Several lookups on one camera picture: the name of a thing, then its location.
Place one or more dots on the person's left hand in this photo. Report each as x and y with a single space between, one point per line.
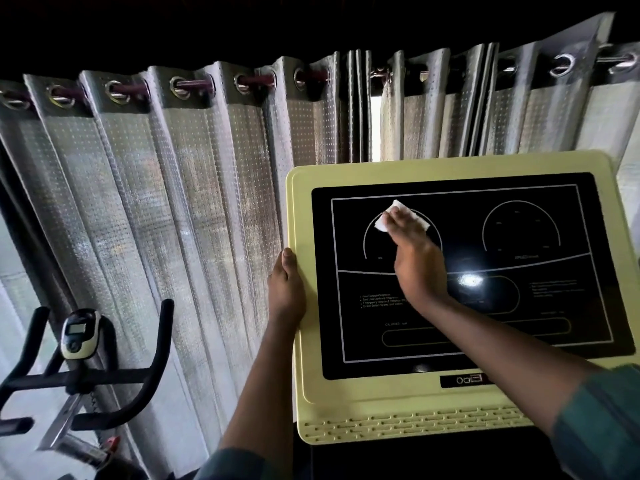
285 289

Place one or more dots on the person's right hand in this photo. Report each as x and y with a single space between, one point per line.
417 262

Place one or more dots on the person's right fingers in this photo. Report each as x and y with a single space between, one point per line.
400 224

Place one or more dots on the person's left thumb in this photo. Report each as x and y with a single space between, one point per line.
290 262

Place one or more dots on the white wiping cloth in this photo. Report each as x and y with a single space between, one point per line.
395 214

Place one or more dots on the yellow treadmill console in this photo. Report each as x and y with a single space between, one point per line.
450 294

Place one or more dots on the person's left forearm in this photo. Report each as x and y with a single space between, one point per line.
260 389

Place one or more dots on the person's right forearm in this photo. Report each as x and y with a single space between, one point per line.
505 354

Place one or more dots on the silver grommet curtain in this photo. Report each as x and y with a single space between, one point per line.
175 219
510 104

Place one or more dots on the dark red curtain rod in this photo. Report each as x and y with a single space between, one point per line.
200 84

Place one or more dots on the exercise bike display monitor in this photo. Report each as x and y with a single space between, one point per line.
80 333

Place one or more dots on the chrome exercise bike stem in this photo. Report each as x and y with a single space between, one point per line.
75 429

